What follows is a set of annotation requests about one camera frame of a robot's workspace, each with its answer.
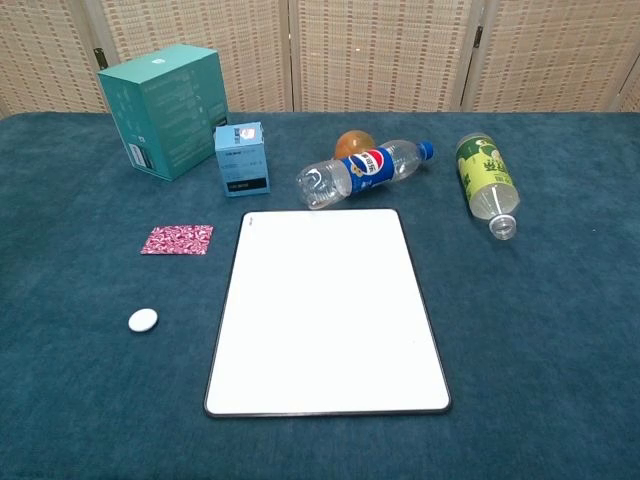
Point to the white round magnet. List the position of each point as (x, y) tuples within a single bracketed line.
[(143, 320)]

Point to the white board black frame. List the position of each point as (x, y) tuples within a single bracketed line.
[(325, 310)]

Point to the clear Pepsi plastic bottle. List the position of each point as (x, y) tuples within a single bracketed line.
[(365, 167)]

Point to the orange round fruit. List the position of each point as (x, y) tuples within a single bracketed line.
[(350, 141)]

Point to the small light blue box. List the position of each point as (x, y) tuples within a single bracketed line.
[(242, 165)]

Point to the green label plastic bottle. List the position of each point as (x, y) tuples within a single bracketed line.
[(485, 170)]

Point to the woven bamboo screen panel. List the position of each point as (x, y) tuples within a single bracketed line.
[(550, 55), (634, 97), (380, 55), (45, 50), (240, 35)]

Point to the large teal cardboard box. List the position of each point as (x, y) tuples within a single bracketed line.
[(165, 110)]

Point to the dark teal table cloth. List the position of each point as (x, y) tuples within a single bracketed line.
[(525, 325)]

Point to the black screen hinge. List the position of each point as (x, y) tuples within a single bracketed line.
[(100, 58), (478, 37)]

